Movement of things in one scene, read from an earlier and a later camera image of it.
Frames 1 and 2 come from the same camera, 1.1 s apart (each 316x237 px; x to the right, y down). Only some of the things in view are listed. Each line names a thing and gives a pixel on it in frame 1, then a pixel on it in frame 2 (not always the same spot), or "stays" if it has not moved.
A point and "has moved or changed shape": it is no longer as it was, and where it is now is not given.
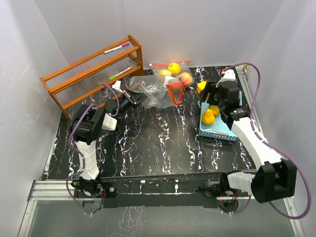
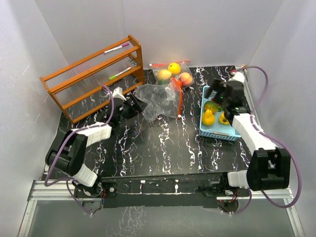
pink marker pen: [122, 46] stays
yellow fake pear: [208, 117] stays
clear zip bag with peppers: [162, 91] has moved or changed shape
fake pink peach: [186, 79] stays
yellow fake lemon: [175, 68] stays
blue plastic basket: [219, 129] stays
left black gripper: [135, 98] → [138, 107]
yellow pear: [201, 86] → [223, 120]
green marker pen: [115, 75] stays
